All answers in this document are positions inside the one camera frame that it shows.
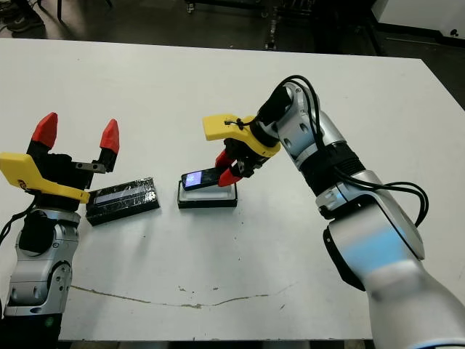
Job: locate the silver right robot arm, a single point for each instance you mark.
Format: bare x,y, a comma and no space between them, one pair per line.
381,236

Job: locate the black chair legs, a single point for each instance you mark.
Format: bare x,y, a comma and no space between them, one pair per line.
58,12

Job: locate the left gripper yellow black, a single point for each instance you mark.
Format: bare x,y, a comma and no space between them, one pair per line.
60,171

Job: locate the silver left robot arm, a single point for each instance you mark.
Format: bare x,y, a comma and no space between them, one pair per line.
40,269

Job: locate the white cabinet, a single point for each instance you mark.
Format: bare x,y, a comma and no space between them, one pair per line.
417,12

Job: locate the dark sneaker of person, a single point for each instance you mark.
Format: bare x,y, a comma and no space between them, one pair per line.
23,25

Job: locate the black box lid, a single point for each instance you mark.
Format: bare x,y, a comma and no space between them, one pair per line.
123,203

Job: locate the small black camera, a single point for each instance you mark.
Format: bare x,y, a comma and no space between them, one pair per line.
198,179

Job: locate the black box with white liner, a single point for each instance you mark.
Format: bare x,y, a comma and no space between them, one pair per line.
207,203

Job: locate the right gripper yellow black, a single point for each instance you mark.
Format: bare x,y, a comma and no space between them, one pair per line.
236,129

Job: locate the black metal stand post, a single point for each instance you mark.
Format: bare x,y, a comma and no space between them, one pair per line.
271,34

